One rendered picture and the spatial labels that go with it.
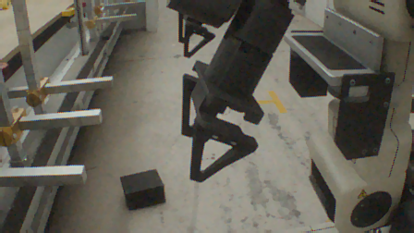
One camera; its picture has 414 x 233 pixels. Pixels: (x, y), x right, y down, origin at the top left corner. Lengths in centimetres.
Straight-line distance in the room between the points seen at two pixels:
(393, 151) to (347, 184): 11
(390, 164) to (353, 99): 21
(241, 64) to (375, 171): 43
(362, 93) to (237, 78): 26
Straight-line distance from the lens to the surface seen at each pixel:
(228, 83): 37
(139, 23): 511
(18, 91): 128
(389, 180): 76
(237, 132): 35
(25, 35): 115
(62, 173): 75
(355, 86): 57
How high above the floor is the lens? 124
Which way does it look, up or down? 28 degrees down
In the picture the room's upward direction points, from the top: 2 degrees counter-clockwise
